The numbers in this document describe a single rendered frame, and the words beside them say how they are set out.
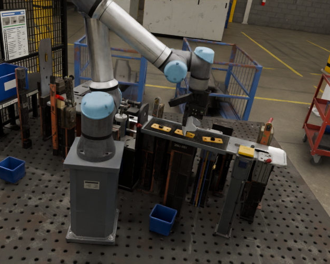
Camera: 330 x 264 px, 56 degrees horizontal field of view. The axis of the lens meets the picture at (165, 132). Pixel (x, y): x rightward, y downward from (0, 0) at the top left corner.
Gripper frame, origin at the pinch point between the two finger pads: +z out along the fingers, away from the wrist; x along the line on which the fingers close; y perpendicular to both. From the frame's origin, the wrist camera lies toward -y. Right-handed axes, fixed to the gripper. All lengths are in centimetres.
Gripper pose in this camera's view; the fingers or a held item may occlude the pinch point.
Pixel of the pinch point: (185, 130)
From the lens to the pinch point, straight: 132.6
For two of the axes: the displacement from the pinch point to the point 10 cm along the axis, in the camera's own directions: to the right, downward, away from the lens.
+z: -1.3, 8.8, 4.6
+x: 3.8, -3.8, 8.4
